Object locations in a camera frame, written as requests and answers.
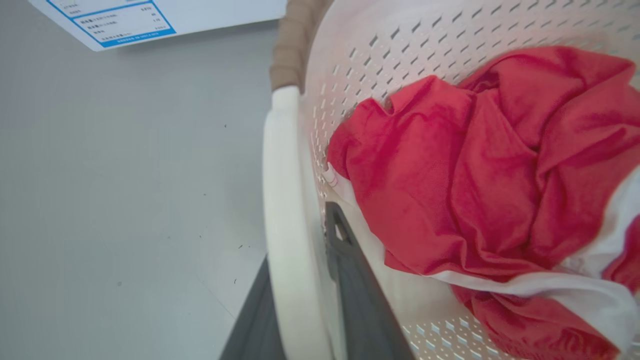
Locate white washing machine with label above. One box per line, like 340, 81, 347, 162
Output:
27, 0, 288, 52

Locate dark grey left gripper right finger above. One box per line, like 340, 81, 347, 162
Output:
324, 201, 416, 360

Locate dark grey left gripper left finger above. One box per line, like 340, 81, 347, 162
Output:
219, 256, 288, 360

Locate red and white garment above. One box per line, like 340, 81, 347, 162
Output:
322, 46, 640, 360

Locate white perforated plastic laundry basket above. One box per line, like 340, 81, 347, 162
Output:
262, 0, 640, 360

